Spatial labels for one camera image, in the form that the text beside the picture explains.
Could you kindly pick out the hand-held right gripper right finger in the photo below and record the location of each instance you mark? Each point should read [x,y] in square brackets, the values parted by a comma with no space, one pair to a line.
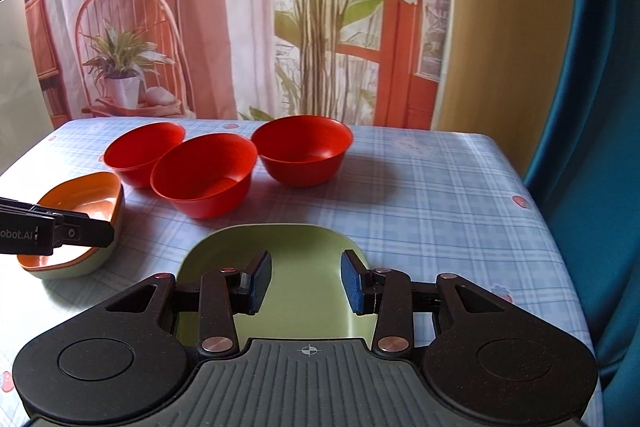
[353,282]

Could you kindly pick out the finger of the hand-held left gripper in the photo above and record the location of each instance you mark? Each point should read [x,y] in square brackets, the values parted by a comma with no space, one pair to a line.
[82,232]

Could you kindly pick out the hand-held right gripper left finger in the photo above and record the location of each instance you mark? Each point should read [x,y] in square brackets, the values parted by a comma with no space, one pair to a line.
[258,281]

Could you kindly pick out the orange and green bowl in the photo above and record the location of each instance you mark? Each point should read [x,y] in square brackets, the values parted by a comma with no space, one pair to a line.
[95,192]

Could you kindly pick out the red bowl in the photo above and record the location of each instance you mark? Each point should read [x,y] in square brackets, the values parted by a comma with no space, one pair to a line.
[200,177]
[135,152]
[300,147]

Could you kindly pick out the blue plaid tablecloth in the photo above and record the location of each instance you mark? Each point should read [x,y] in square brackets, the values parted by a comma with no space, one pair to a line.
[430,207]

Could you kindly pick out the printed backdrop cloth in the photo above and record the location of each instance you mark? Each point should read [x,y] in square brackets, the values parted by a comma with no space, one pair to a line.
[225,32]

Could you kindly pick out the blue curtain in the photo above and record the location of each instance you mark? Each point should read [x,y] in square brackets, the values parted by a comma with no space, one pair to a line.
[590,132]

